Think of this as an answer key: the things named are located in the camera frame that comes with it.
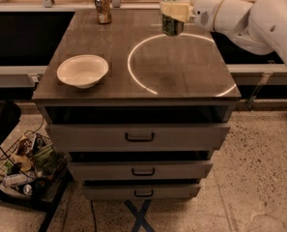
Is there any top grey drawer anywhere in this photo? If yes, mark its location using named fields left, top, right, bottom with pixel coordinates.
left=45, top=123, right=230, bottom=152

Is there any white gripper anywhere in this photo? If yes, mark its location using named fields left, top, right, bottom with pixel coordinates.
left=160, top=0, right=228, bottom=32

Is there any brown soda can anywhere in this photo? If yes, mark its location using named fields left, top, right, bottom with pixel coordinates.
left=94, top=0, right=112, bottom=24

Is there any middle grey drawer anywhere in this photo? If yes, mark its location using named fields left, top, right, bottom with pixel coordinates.
left=68, top=160, right=213, bottom=181

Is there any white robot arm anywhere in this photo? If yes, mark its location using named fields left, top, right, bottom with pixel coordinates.
left=160, top=0, right=287, bottom=68

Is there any brown snack bag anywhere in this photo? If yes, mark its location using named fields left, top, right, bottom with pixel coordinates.
left=16, top=134, right=32, bottom=156

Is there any grey drawer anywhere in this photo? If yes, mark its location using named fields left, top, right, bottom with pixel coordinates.
left=68, top=160, right=213, bottom=181
left=45, top=123, right=230, bottom=152
left=81, top=184, right=201, bottom=200

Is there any blue tape cross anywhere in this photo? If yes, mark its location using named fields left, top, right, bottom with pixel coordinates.
left=125, top=199, right=156, bottom=232

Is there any white paper bowl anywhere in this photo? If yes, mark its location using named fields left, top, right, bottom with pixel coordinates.
left=57, top=54, right=109, bottom=89

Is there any bottom grey drawer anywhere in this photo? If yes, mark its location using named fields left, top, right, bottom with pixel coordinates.
left=81, top=184, right=201, bottom=200

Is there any green soda can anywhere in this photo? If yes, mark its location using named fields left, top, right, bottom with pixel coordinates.
left=162, top=0, right=184, bottom=36

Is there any black floor cable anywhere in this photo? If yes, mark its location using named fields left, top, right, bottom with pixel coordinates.
left=90, top=199, right=99, bottom=232

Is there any grey drawer cabinet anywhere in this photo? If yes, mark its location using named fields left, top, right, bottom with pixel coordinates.
left=34, top=10, right=241, bottom=187

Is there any plastic water bottle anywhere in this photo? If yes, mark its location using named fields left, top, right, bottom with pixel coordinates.
left=2, top=174, right=36, bottom=188

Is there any black wire basket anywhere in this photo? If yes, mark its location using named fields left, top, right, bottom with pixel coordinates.
left=0, top=130, right=68, bottom=197

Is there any green snack bag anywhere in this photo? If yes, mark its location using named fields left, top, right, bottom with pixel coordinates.
left=33, top=144, right=63, bottom=176

